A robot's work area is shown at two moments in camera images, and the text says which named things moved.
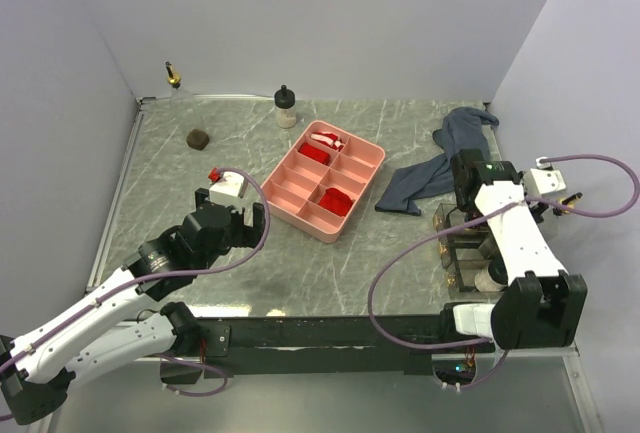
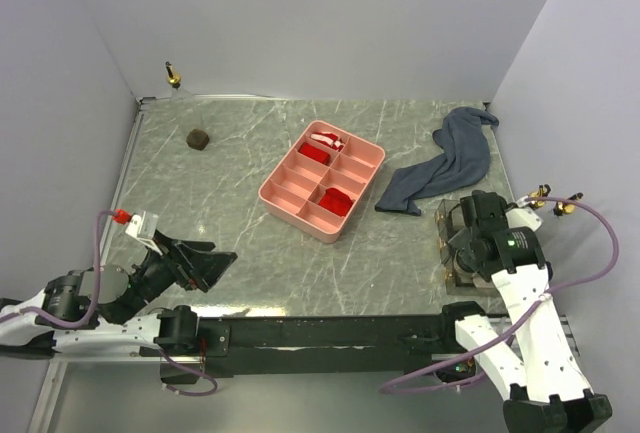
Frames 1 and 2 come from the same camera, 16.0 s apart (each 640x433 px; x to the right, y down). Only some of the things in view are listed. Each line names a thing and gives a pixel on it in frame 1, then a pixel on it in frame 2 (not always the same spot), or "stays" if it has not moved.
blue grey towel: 462,129 stays
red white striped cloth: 327,138 stays
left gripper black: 246,235 to 205,266
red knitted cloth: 336,201 stays
